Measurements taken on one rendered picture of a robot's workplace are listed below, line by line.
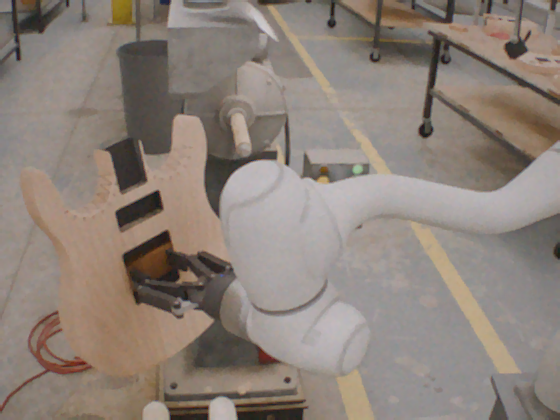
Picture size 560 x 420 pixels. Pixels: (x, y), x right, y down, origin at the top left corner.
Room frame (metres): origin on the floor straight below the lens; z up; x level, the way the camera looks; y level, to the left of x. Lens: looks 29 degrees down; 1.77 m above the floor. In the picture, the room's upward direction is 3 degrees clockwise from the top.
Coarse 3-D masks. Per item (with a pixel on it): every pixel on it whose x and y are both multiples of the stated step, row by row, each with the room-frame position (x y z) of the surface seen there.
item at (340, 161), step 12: (312, 156) 1.50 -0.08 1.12; (324, 156) 1.50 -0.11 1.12; (336, 156) 1.51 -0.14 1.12; (348, 156) 1.51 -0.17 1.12; (360, 156) 1.52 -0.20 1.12; (312, 168) 1.45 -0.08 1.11; (336, 168) 1.46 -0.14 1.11; (348, 168) 1.47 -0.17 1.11; (336, 180) 1.46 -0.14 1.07; (360, 228) 1.48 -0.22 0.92
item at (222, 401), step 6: (216, 402) 0.53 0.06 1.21; (222, 402) 0.53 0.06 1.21; (228, 402) 0.54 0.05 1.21; (210, 408) 0.53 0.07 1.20; (216, 408) 0.52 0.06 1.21; (222, 408) 0.52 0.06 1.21; (228, 408) 0.53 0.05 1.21; (234, 408) 0.53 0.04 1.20; (210, 414) 0.52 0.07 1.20; (216, 414) 0.52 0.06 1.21; (222, 414) 0.51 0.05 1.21; (228, 414) 0.52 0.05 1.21; (234, 414) 0.52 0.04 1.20
